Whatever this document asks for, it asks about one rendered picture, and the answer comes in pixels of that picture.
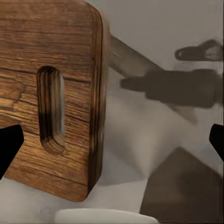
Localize cutting board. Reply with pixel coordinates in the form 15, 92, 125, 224
0, 0, 102, 203

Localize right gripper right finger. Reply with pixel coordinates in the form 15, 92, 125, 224
209, 124, 224, 162

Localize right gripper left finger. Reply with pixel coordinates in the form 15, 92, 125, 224
0, 124, 24, 180

